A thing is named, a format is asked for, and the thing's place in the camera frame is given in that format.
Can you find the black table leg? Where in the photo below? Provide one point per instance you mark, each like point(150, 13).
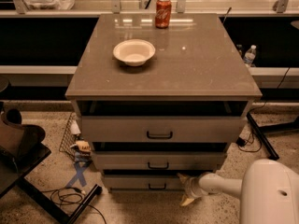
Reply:
point(272, 155)
point(53, 209)

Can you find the grey drawer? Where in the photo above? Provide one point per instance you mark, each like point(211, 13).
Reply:
point(156, 160)
point(142, 182)
point(162, 129)

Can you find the black table leg right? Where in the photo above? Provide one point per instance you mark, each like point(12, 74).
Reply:
point(272, 155)

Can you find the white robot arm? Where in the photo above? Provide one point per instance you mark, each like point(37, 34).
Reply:
point(268, 192)

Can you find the dark brown chair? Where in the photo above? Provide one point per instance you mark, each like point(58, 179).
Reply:
point(18, 139)

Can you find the clear plastic water bottle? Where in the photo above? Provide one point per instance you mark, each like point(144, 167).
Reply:
point(249, 56)

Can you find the blue tape cross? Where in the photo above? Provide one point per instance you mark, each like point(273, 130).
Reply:
point(80, 168)

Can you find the black table leg left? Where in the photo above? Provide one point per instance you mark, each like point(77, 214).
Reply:
point(53, 209)

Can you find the grey drawer cabinet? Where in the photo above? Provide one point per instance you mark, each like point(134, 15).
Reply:
point(195, 72)

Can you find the wire mesh basket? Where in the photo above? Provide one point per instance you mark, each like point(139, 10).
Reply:
point(68, 139)

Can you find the orange soda can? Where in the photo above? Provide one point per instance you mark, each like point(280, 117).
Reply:
point(163, 13)

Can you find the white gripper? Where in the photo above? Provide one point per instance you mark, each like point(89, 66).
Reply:
point(191, 187)

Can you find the white paper bowl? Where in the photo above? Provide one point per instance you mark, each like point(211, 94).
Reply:
point(134, 52)

